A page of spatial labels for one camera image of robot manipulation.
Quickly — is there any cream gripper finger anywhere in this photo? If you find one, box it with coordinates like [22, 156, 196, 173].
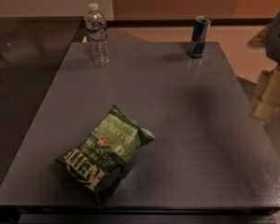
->
[250, 63, 280, 121]

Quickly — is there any green jalapeno chip bag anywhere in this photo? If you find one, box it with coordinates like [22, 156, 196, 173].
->
[55, 105, 155, 204]

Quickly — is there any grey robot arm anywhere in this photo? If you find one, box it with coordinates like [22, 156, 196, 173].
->
[250, 12, 280, 121]

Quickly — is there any clear plastic water bottle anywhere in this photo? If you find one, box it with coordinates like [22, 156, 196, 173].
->
[85, 3, 110, 67]

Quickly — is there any blue silver energy drink can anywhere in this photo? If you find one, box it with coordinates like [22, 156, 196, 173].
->
[189, 16, 212, 59]

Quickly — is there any dark side table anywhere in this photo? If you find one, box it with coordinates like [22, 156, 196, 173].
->
[0, 17, 82, 186]

